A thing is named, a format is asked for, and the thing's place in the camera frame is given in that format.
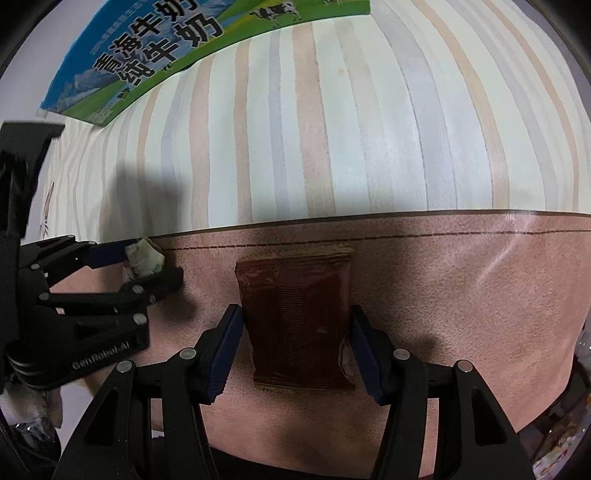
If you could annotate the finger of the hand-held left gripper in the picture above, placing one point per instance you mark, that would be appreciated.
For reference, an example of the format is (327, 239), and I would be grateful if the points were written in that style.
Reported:
(157, 281)
(108, 254)

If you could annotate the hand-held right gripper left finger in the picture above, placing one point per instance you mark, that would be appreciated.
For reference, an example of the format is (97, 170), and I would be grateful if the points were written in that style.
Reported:
(226, 355)

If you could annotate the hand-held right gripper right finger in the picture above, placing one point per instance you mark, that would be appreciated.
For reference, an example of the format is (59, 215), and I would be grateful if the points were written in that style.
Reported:
(369, 360)

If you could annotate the small white green packet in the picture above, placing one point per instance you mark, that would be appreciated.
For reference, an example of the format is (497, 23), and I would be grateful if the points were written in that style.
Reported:
(145, 261)

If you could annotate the brown foil snack packet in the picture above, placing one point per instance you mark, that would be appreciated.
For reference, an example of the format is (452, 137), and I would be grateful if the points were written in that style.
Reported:
(295, 314)

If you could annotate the clear plastic bag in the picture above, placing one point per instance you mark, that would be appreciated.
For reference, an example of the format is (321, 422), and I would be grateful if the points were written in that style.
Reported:
(27, 415)

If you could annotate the blue green milk carton box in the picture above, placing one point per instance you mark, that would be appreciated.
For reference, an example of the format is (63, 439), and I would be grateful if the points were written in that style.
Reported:
(161, 50)

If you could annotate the striped printed bed sheet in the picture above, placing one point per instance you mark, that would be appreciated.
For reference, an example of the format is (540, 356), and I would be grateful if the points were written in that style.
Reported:
(369, 138)

